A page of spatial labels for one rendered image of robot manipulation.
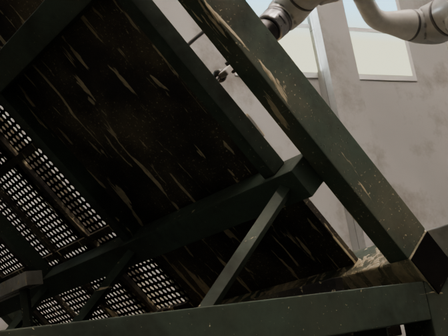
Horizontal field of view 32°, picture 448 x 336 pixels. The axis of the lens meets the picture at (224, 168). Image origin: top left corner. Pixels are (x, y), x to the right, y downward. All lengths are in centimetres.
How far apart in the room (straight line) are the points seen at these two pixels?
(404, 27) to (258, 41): 87
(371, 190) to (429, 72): 577
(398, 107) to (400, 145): 36
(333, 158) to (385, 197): 17
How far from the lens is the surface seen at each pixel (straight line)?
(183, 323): 145
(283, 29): 221
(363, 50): 714
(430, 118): 738
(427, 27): 259
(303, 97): 179
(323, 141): 178
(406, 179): 696
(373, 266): 197
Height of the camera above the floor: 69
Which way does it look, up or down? 14 degrees up
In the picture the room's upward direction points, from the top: 10 degrees counter-clockwise
